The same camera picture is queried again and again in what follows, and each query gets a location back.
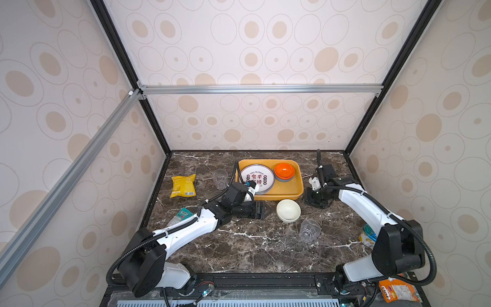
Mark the clear cup near bin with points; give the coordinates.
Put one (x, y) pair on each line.
(220, 179)

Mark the diagonal aluminium rail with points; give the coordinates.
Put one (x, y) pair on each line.
(24, 239)

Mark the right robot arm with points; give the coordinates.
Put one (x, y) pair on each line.
(399, 252)

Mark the clear cup right front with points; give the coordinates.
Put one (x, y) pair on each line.
(309, 231)

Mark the orange snack packet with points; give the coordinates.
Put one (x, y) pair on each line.
(396, 290)

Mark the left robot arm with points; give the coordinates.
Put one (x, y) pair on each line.
(143, 267)

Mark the horizontal aluminium rail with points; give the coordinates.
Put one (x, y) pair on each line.
(259, 89)

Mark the cream white bowl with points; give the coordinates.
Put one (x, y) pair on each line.
(288, 211)

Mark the teal packet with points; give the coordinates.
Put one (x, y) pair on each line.
(183, 214)

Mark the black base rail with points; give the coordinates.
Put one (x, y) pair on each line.
(255, 289)

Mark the yellow snack bag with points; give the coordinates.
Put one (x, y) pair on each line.
(183, 186)

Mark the orange white bowl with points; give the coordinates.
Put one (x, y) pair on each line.
(284, 169)

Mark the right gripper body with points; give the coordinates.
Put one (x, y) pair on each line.
(309, 188)

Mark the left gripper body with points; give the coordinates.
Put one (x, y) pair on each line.
(243, 210)

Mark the blue bowl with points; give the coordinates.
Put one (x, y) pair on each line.
(281, 179)

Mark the yellow plastic bin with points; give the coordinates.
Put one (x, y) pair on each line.
(281, 190)

